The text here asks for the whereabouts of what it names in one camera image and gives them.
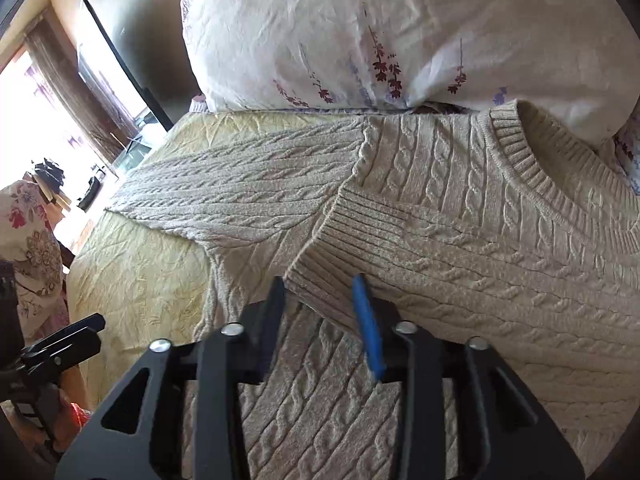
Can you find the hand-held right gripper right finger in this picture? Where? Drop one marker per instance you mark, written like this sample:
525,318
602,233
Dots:
367,320

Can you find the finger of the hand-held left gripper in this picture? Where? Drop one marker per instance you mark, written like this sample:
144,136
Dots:
65,347

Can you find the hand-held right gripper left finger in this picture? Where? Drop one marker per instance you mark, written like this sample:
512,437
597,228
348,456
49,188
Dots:
272,310

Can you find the yellow patterned bedspread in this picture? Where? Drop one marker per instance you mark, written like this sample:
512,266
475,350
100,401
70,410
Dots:
140,270

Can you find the glass television stand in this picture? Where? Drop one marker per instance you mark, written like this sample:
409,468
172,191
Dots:
140,145

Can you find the brown curtain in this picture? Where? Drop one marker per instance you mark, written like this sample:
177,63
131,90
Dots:
65,75

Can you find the black flat-screen television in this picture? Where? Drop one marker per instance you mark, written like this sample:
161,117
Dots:
115,60

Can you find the white floral pillow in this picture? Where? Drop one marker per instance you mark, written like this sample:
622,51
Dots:
300,35

